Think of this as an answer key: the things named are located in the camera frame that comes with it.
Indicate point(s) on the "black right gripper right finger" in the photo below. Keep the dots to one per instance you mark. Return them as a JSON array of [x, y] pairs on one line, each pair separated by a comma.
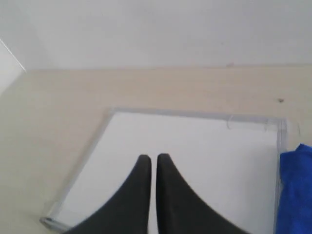
[[180, 210]]

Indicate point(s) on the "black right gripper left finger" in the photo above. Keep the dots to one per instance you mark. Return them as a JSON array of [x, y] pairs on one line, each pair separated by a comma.
[[127, 211]]

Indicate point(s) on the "blue microfibre cloth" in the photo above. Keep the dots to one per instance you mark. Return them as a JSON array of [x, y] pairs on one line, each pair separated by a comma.
[[294, 214]]

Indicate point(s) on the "aluminium framed whiteboard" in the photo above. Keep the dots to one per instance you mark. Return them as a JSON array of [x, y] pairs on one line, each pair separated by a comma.
[[228, 160]]

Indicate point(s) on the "clear tape back right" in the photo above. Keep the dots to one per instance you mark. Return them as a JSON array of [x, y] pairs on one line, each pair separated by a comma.
[[283, 125]]

